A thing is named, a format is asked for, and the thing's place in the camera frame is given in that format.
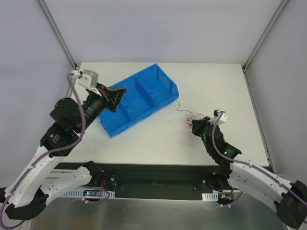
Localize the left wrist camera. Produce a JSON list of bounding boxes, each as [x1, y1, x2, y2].
[[71, 69, 100, 94]]

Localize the silver metal sheet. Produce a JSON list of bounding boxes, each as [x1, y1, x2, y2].
[[30, 194, 287, 230]]

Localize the dark thin cable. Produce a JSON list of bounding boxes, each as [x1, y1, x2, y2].
[[130, 92, 192, 113]]

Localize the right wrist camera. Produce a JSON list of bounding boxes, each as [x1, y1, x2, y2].
[[213, 109, 227, 125]]

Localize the left white cable duct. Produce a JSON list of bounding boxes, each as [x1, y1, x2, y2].
[[61, 188, 115, 199]]

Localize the aluminium frame post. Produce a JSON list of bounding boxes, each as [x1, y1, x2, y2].
[[36, 0, 80, 69], [242, 0, 290, 72]]

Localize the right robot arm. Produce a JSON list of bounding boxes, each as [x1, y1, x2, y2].
[[191, 116, 307, 230]]

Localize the right white cable duct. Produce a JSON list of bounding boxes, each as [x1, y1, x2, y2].
[[201, 193, 219, 202]]

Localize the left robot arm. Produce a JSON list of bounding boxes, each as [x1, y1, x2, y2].
[[0, 83, 126, 221]]

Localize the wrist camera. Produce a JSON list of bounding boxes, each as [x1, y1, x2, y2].
[[71, 69, 100, 94], [213, 109, 227, 125]]

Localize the white cable duct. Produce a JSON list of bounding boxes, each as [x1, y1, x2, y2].
[[61, 188, 115, 199], [201, 193, 219, 202]]

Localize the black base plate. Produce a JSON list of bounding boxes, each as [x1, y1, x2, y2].
[[73, 163, 243, 201]]

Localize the blue plastic divided bin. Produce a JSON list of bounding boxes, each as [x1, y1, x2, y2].
[[99, 64, 179, 138]]

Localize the right aluminium frame post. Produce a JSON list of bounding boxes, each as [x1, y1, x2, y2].
[[242, 0, 290, 72]]

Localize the left aluminium frame post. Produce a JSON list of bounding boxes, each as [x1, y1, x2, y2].
[[36, 0, 80, 69]]

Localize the red thin cable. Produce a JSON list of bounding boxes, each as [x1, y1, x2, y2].
[[186, 113, 204, 130]]

